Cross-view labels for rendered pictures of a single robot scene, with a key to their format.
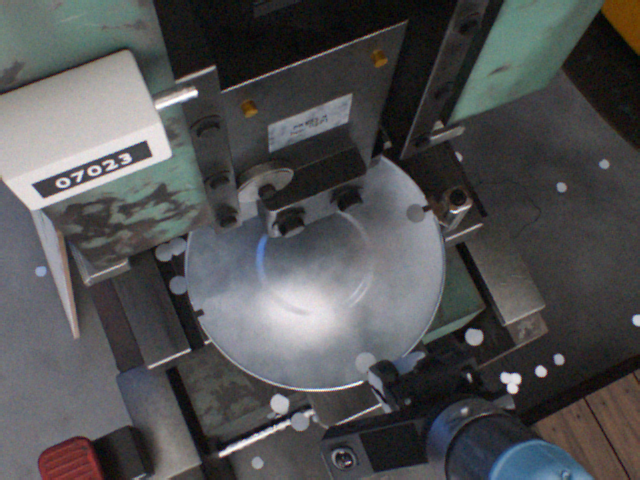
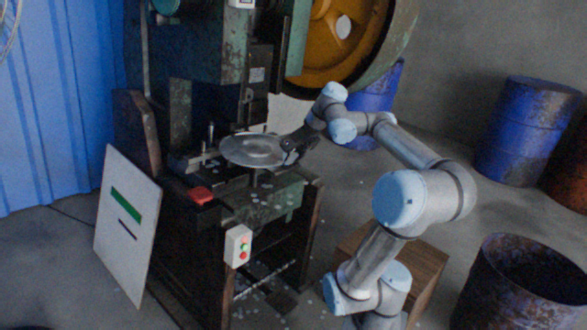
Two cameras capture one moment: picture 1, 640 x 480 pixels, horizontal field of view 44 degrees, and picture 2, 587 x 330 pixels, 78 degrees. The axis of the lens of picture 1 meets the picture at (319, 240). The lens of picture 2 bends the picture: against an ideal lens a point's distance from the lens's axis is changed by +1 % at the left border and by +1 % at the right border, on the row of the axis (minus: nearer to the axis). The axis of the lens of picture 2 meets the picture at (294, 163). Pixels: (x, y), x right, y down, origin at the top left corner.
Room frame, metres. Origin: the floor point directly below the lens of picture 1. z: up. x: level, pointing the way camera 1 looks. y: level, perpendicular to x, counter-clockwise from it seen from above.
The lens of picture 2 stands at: (-1.01, 0.27, 1.39)
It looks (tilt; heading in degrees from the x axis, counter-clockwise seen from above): 27 degrees down; 341
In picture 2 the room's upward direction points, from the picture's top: 9 degrees clockwise
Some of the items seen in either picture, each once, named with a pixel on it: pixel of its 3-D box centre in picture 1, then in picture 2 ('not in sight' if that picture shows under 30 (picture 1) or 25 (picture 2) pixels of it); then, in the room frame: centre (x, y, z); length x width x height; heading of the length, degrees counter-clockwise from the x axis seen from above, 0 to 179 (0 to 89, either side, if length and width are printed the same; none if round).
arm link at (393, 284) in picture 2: not in sight; (386, 284); (-0.34, -0.32, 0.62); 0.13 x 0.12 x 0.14; 94
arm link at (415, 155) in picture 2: not in sight; (414, 154); (-0.27, -0.31, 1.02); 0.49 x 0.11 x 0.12; 4
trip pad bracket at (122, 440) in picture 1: (114, 467); (204, 226); (-0.02, 0.21, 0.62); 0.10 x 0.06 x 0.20; 122
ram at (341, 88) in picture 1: (287, 92); (248, 79); (0.30, 0.05, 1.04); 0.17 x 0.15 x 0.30; 32
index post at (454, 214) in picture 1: (450, 209); not in sight; (0.33, -0.15, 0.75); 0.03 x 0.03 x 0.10; 32
